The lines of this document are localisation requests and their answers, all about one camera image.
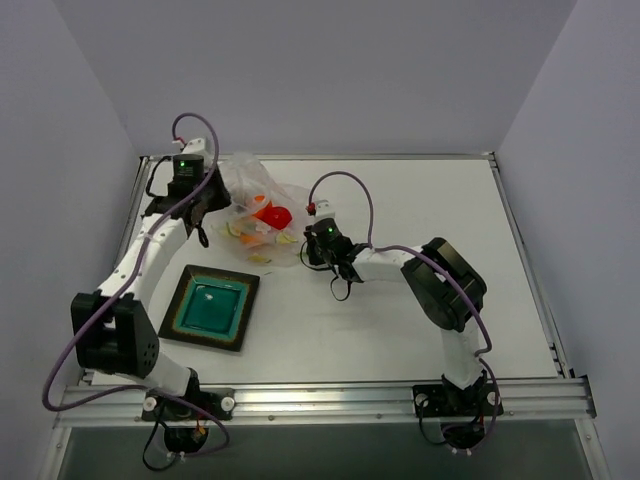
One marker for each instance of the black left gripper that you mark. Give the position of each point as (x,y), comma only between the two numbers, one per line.
(215,189)

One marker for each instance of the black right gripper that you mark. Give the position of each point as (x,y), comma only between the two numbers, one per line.
(310,240)

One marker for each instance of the bright red fake apple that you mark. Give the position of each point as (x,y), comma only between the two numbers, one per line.
(277,217)

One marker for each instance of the printed clear plastic bag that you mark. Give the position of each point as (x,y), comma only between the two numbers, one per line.
(246,177)

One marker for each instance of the orange fake fruit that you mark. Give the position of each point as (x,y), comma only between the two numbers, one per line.
(253,231)

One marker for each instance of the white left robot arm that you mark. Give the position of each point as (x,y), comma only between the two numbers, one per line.
(113,330)

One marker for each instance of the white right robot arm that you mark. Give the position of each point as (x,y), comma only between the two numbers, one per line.
(447,288)

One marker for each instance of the teal square ceramic plate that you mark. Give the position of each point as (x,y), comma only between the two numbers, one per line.
(210,307)

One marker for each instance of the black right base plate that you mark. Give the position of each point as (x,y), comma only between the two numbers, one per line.
(444,400)

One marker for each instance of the aluminium front rail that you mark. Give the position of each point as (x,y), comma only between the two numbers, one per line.
(345,403)

